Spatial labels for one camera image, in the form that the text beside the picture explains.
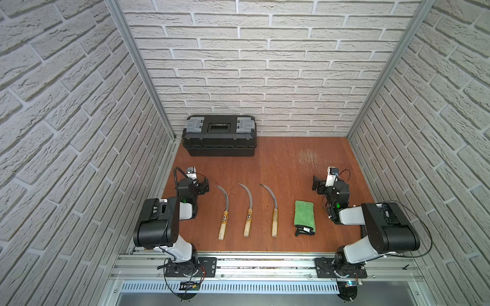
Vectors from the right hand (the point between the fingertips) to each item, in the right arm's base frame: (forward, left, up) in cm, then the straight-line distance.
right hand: (326, 176), depth 93 cm
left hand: (+5, +65, 0) cm, 65 cm away
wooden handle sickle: (-16, +51, -5) cm, 53 cm away
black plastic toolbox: (+23, +53, +9) cm, 59 cm away
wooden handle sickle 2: (-21, +41, -6) cm, 47 cm away
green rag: (-20, +15, -4) cm, 26 cm away
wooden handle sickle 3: (-15, +28, -6) cm, 32 cm away
